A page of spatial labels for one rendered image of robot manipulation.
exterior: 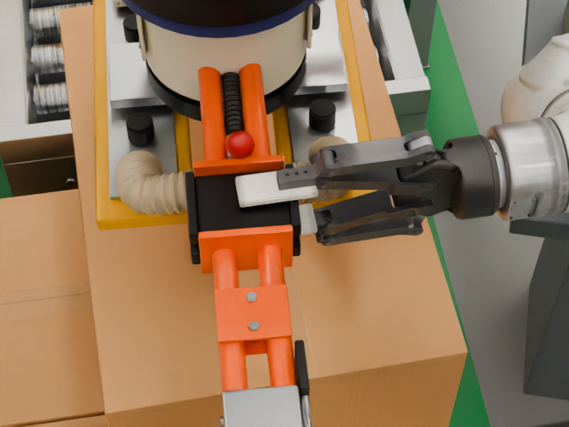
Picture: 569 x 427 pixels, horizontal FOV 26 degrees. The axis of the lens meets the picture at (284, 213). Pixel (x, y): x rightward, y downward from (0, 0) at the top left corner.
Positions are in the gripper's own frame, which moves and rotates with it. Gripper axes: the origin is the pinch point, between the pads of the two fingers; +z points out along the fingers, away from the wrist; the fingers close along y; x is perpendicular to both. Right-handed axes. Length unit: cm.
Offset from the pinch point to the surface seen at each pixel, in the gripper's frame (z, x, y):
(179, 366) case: 10.7, 0.3, 28.4
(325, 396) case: -4.8, -3.7, 33.4
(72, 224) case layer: 25, 49, 68
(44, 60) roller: 27, 84, 69
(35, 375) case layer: 32, 23, 68
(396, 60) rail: -31, 69, 64
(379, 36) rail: -30, 77, 66
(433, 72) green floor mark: -54, 115, 123
